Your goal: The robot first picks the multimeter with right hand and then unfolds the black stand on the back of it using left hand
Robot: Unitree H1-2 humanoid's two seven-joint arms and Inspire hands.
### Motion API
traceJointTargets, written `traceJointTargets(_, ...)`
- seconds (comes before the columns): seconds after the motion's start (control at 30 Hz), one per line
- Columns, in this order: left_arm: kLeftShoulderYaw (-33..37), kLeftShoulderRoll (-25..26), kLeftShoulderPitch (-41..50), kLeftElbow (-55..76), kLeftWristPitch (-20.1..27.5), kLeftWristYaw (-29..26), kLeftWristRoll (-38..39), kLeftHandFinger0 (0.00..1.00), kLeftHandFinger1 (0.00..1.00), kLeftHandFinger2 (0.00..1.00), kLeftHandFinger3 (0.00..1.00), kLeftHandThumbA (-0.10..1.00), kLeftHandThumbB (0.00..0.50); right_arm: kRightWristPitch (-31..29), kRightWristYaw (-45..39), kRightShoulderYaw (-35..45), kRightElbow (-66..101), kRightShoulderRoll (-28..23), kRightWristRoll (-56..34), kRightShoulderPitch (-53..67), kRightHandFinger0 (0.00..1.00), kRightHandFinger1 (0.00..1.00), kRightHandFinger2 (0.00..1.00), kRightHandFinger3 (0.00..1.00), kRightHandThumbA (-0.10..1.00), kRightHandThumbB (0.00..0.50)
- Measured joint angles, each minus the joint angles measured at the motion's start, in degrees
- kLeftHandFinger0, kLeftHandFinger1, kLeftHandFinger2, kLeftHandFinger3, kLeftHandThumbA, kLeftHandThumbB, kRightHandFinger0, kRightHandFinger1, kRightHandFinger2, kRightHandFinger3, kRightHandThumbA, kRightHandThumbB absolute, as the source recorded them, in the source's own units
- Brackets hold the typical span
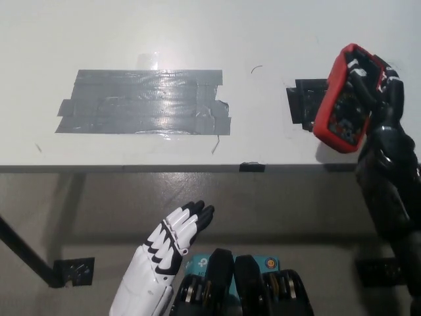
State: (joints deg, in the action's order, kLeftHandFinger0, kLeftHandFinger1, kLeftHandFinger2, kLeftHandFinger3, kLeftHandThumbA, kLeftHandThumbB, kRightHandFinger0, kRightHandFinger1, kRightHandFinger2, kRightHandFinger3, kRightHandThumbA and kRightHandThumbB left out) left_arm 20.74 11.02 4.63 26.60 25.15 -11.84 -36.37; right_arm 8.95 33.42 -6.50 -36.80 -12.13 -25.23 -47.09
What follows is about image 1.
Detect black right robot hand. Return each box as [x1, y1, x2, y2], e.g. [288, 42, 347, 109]
[347, 55, 421, 188]

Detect black robot torso teal tops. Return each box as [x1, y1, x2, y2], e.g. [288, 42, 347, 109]
[169, 249, 313, 316]

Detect black metal table leg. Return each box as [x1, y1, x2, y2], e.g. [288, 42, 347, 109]
[0, 213, 63, 289]

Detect grey duct tape patch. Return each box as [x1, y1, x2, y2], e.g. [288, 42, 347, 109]
[54, 68, 232, 136]

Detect red digital multimeter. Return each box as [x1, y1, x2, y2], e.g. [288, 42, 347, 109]
[312, 42, 388, 155]

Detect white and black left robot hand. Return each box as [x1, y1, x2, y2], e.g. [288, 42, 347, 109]
[108, 199, 216, 316]

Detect small black tape strip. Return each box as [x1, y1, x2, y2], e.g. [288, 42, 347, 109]
[239, 161, 266, 173]

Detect black tape patch on table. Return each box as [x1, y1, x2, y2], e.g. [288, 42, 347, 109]
[285, 78, 330, 133]

